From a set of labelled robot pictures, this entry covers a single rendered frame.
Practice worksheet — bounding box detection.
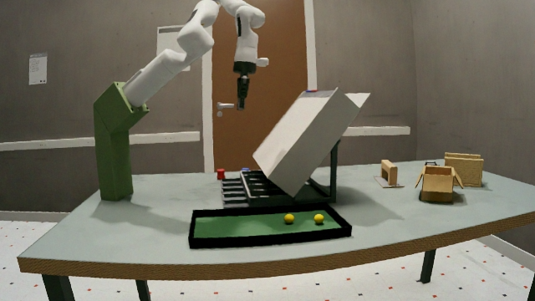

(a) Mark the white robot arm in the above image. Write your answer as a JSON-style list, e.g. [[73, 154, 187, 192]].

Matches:
[[121, 0, 269, 107]]

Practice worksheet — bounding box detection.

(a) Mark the red plug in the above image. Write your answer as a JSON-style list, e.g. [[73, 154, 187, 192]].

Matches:
[[217, 169, 226, 180]]

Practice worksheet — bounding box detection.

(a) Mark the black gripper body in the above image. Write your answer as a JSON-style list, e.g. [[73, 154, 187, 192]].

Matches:
[[233, 61, 257, 83]]

